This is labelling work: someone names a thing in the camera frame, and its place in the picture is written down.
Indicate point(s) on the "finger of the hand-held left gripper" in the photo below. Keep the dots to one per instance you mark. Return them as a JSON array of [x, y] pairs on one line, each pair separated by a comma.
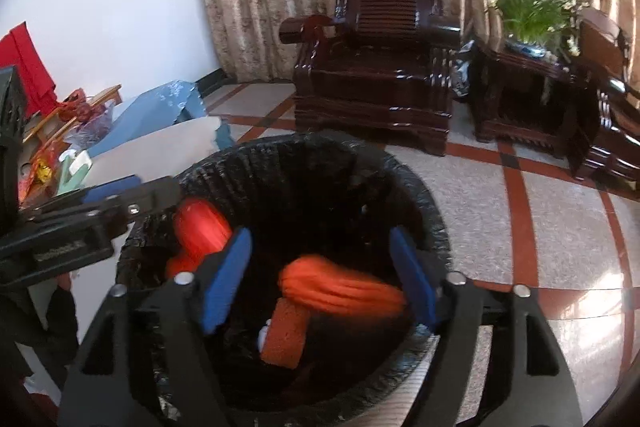
[[110, 192], [150, 199]]

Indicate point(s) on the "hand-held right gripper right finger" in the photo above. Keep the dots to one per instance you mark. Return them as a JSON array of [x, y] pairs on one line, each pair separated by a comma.
[[412, 277]]

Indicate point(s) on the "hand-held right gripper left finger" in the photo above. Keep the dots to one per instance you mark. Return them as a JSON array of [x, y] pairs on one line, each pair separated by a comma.
[[227, 277]]

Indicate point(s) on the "green rubber glove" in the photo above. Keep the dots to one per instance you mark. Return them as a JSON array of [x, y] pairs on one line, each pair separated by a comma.
[[75, 167]]

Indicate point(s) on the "black lined trash bin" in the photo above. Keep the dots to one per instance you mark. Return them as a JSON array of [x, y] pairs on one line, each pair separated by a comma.
[[310, 187]]

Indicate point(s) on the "bowl of red yellow snacks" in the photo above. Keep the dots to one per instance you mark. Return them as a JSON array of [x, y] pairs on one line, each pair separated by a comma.
[[37, 172]]

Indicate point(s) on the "bag of red apples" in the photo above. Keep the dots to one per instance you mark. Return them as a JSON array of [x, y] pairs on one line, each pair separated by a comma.
[[92, 127]]

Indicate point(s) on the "red basket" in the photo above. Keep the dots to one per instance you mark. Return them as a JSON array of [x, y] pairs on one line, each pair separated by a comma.
[[77, 104]]

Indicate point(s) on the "orange sponge block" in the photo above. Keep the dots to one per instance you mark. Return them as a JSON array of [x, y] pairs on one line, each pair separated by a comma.
[[285, 332]]

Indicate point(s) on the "red cloth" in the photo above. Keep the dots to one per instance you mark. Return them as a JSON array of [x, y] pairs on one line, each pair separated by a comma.
[[30, 67]]

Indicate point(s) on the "blue tablecloth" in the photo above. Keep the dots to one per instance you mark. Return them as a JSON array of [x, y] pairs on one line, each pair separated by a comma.
[[150, 107]]

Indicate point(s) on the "light wooden cabinet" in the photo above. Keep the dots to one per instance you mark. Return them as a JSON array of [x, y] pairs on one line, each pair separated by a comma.
[[107, 94]]

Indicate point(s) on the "dark wooden side table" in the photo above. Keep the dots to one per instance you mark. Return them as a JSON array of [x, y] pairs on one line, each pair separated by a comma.
[[520, 107]]

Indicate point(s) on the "dark wooden armchair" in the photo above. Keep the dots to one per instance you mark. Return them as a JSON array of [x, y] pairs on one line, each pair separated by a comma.
[[370, 72], [610, 132]]

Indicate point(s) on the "dark plastic bag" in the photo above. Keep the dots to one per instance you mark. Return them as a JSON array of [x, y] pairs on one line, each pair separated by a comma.
[[462, 67]]

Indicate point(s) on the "green potted plant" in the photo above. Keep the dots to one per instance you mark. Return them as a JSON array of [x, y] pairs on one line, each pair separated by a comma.
[[530, 12]]

